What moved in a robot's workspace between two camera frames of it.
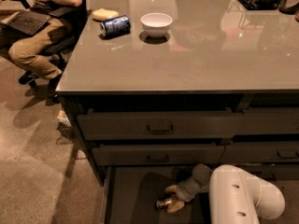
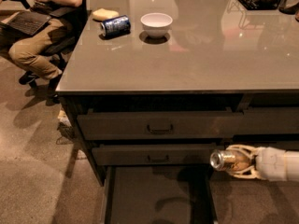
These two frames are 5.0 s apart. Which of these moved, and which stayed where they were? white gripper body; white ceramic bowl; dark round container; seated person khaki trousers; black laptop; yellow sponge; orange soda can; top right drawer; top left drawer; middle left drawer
Moved: orange soda can; white gripper body
Stayed: yellow sponge; seated person khaki trousers; top left drawer; middle left drawer; dark round container; top right drawer; black laptop; white ceramic bowl
